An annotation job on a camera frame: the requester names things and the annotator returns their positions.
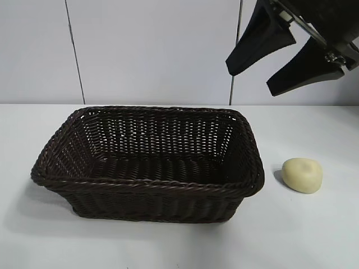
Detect pale yellow egg yolk pastry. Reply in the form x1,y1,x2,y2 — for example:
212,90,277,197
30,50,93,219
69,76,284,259
282,157,324,193

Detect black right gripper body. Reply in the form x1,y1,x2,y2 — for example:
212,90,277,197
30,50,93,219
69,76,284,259
271,0,359,71

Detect dark brown wicker basket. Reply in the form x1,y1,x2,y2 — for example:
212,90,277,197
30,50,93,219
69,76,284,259
30,105,266,224

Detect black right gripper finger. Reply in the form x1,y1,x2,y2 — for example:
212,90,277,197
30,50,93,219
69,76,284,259
225,0,297,76
265,39,345,98

